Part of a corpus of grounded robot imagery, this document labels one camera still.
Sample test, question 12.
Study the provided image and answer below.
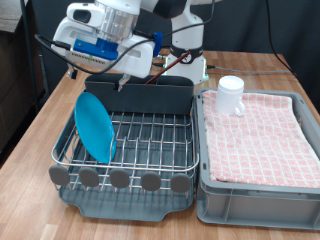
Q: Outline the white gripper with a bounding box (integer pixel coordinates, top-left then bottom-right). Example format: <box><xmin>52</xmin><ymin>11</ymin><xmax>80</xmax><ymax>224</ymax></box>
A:
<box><xmin>53</xmin><ymin>16</ymin><xmax>156</xmax><ymax>93</ymax></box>

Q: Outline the blue plastic plate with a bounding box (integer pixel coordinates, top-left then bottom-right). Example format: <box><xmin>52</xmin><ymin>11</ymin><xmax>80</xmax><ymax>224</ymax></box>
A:
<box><xmin>73</xmin><ymin>91</ymin><xmax>118</xmax><ymax>164</ymax></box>

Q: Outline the reddish brown wooden spoon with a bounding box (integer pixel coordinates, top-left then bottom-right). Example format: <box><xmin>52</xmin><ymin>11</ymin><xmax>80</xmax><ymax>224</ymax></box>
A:
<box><xmin>144</xmin><ymin>50</ymin><xmax>194</xmax><ymax>85</ymax></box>

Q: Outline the white mug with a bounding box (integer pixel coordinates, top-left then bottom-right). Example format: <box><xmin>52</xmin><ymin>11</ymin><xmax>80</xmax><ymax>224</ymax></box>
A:
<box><xmin>214</xmin><ymin>74</ymin><xmax>246</xmax><ymax>117</ymax></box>

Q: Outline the dark grey cutlery holder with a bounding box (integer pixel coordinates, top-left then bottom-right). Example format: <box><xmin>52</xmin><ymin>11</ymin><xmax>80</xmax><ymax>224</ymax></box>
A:
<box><xmin>84</xmin><ymin>73</ymin><xmax>195</xmax><ymax>116</ymax></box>

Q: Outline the black metal pole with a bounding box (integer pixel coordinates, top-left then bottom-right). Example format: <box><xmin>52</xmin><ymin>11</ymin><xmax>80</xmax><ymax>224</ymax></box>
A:
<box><xmin>19</xmin><ymin>0</ymin><xmax>43</xmax><ymax>113</ymax></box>

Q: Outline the dark cabinet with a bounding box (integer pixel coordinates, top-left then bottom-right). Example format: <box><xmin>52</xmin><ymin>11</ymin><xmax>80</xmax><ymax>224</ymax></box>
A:
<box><xmin>0</xmin><ymin>29</ymin><xmax>46</xmax><ymax>161</ymax></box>

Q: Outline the grey plastic drain tray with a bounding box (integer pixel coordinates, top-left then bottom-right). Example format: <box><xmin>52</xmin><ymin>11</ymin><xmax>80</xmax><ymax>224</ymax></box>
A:
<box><xmin>58</xmin><ymin>89</ymin><xmax>198</xmax><ymax>223</ymax></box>

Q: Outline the pink checked towel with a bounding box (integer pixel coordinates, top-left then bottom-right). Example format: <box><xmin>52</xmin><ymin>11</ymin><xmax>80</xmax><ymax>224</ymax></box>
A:
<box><xmin>201</xmin><ymin>89</ymin><xmax>320</xmax><ymax>189</ymax></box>

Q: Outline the grey plastic crate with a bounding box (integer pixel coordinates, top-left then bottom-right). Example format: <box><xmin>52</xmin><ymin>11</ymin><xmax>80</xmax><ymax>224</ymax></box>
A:
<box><xmin>194</xmin><ymin>87</ymin><xmax>320</xmax><ymax>231</ymax></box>

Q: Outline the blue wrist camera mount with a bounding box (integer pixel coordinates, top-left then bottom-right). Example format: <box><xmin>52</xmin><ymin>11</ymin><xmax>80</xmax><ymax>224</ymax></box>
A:
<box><xmin>72</xmin><ymin>37</ymin><xmax>120</xmax><ymax>62</ymax></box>

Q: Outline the black camera cable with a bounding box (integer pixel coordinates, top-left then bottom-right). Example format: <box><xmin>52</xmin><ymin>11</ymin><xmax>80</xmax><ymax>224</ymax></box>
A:
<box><xmin>34</xmin><ymin>0</ymin><xmax>216</xmax><ymax>75</ymax></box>

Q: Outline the thick black cable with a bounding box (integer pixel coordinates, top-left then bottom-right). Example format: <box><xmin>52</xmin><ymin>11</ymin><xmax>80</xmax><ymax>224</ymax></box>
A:
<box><xmin>151</xmin><ymin>46</ymin><xmax>172</xmax><ymax>69</ymax></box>

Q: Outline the blue cable clip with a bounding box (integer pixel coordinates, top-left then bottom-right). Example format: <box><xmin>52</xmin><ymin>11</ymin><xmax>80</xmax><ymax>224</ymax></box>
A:
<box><xmin>153</xmin><ymin>31</ymin><xmax>164</xmax><ymax>58</ymax></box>

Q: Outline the metal wire dish rack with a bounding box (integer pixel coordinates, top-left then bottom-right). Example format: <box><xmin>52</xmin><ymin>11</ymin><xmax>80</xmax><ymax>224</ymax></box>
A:
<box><xmin>48</xmin><ymin>94</ymin><xmax>200</xmax><ymax>198</ymax></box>

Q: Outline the grey cable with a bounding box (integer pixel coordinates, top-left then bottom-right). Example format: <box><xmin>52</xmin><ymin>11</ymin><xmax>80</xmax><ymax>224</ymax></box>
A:
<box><xmin>206</xmin><ymin>64</ymin><xmax>298</xmax><ymax>75</ymax></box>

